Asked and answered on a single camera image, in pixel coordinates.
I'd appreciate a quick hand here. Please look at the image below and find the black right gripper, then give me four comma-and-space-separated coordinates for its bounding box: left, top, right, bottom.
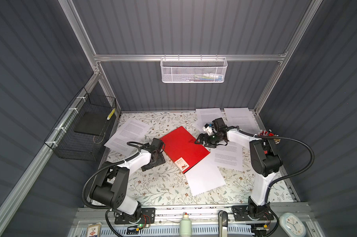
195, 133, 223, 148

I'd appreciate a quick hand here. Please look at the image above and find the red folder with black inside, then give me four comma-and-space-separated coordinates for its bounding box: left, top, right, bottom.
160, 126, 210, 174

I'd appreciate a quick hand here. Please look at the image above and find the printed paper sheet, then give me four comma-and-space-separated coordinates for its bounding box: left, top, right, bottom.
104, 118, 151, 157
193, 108, 223, 131
224, 108, 260, 134

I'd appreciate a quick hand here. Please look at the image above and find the printed paper sheet under right arm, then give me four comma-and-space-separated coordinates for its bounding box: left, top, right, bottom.
210, 142, 243, 171

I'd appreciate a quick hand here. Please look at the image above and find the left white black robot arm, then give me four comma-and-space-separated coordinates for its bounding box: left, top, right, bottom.
82, 138, 166, 222

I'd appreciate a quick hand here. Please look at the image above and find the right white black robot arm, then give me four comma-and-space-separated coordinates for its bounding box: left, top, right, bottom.
194, 118, 283, 220

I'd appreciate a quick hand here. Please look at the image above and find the blank white paper sheet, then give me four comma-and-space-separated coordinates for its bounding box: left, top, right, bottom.
185, 154, 225, 196

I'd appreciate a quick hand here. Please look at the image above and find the red pen cup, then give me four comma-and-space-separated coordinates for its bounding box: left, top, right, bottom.
257, 129, 281, 144

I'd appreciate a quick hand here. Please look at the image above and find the yellow marker in black basket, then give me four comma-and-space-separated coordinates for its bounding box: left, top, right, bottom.
106, 108, 116, 120

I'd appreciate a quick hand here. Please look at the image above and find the white plastic bottle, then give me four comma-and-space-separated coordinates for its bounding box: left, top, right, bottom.
179, 212, 192, 237

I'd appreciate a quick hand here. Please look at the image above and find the small card box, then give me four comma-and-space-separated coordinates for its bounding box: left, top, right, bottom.
85, 223, 101, 237

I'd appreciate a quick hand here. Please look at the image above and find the white analog clock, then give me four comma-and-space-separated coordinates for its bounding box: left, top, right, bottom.
279, 212, 306, 237

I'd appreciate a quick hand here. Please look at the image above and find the left black corrugated cable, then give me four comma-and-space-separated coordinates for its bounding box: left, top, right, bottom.
81, 141, 147, 210

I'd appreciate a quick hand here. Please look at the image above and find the black corrugated cable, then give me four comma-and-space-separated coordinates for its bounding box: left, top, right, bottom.
239, 129, 315, 205
81, 141, 147, 210

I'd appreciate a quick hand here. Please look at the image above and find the right black corrugated cable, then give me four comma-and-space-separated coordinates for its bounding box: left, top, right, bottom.
239, 129, 315, 205

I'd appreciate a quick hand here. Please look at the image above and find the white wire wall basket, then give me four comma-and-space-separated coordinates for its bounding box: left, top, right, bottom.
160, 56, 228, 84

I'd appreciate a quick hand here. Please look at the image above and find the black wire side basket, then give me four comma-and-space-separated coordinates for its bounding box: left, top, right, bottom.
44, 89, 117, 162

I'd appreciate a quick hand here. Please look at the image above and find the silver handle at front rail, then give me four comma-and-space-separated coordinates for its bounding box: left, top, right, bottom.
219, 210, 228, 237

